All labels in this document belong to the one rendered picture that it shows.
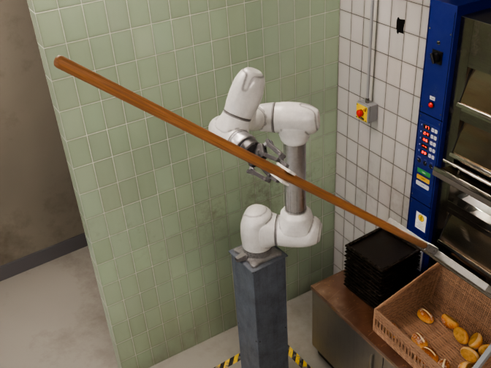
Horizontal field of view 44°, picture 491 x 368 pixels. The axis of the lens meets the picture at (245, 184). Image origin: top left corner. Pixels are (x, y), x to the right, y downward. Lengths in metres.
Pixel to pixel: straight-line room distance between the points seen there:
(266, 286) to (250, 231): 0.34
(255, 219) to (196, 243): 0.74
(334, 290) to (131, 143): 1.40
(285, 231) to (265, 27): 1.06
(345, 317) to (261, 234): 0.73
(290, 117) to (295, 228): 0.58
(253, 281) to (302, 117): 0.91
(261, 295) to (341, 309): 0.51
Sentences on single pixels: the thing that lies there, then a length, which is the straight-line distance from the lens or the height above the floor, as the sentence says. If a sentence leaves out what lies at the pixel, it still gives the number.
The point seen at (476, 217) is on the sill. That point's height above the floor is 1.18.
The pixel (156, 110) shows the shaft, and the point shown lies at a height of 2.30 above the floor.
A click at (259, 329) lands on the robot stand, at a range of 3.28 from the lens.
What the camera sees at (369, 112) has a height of 1.47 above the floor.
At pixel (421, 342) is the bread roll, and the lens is 3.21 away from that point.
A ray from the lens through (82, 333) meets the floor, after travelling 4.31.
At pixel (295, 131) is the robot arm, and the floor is 1.74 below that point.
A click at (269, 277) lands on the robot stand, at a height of 0.91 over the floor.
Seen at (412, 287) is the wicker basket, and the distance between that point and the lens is 3.31.
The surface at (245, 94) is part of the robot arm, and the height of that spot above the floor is 2.12.
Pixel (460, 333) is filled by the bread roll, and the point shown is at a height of 0.64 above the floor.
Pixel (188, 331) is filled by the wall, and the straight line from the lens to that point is 3.94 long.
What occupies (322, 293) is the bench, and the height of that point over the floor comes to 0.58.
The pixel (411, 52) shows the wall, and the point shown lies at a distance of 3.13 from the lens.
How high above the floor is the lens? 2.94
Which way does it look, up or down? 32 degrees down
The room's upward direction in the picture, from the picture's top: 4 degrees counter-clockwise
